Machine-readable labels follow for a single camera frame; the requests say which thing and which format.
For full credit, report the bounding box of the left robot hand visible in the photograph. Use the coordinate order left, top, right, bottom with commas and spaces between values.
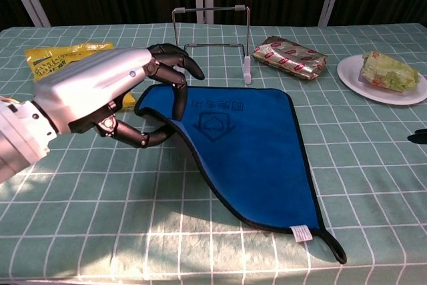
33, 43, 205, 149

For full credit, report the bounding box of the green wrapped sandwich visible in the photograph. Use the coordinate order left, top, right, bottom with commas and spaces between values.
359, 50, 420, 93

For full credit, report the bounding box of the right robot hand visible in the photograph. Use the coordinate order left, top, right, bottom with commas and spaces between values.
407, 130, 427, 145

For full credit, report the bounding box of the white round plate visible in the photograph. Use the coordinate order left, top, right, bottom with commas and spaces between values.
336, 53, 427, 105

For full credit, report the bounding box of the metal wire rack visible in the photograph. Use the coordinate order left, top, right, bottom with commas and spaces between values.
171, 4, 252, 85

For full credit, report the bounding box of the green checkered tablecloth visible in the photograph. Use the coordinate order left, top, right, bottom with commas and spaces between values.
0, 23, 427, 281

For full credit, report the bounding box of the gold foil snack packet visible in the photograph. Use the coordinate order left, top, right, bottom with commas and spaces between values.
252, 35, 328, 81

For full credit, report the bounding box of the yellow marshmallow bag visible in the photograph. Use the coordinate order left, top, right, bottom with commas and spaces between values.
25, 42, 137, 111

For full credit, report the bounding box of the blue microfibre towel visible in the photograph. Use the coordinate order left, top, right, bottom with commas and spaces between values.
134, 83, 348, 265

